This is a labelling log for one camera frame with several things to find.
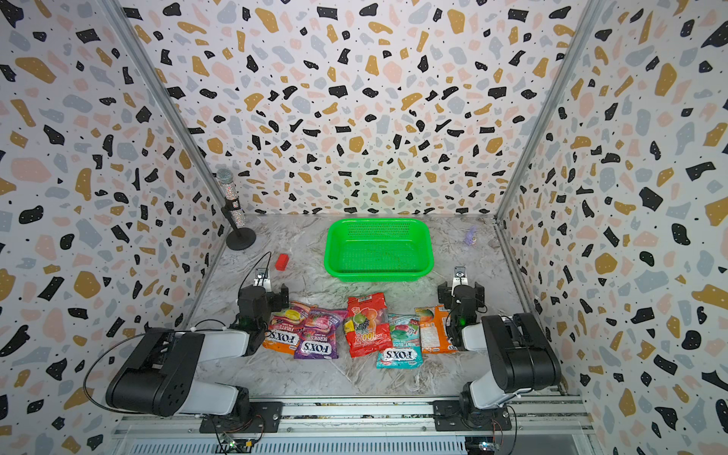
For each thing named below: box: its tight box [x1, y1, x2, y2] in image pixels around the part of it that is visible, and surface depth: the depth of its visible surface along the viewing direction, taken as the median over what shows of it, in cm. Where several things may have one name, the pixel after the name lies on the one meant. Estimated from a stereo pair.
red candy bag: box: [344, 291, 393, 359], surface depth 87 cm
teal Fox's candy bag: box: [376, 313, 424, 370], surface depth 85 cm
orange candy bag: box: [415, 304, 458, 355], surface depth 90 cm
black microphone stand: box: [216, 167, 257, 252], surface depth 108 cm
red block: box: [274, 253, 290, 272], surface depth 108 cm
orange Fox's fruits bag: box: [262, 301, 311, 356], surface depth 89 cm
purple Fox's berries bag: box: [293, 307, 348, 360], surface depth 87 cm
